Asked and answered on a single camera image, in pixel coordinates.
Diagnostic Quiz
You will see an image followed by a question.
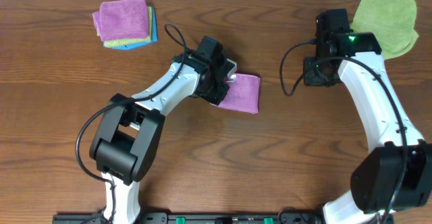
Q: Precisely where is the folded blue cloth in stack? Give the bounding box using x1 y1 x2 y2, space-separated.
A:
103 6 158 51

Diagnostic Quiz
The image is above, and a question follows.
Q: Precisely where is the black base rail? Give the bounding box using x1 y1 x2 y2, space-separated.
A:
52 212 325 224

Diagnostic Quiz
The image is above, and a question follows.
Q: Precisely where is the folded purple cloth on stack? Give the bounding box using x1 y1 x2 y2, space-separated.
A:
92 0 149 42

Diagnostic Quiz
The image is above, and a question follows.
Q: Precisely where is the purple microfiber cloth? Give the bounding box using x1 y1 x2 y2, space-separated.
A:
215 74 261 114

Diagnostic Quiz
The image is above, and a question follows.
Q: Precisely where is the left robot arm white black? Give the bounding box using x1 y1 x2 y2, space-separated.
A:
89 36 237 223

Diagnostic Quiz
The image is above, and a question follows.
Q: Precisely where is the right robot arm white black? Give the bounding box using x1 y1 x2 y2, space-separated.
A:
304 30 431 223

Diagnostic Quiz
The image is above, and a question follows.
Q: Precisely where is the white cloth label tag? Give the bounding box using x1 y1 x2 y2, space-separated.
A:
228 75 236 82

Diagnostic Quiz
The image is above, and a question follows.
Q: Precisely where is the folded yellow-green cloth in stack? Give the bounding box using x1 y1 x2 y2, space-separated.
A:
92 0 155 49

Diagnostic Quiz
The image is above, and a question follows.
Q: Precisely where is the green microfiber cloth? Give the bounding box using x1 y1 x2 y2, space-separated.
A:
350 0 419 59

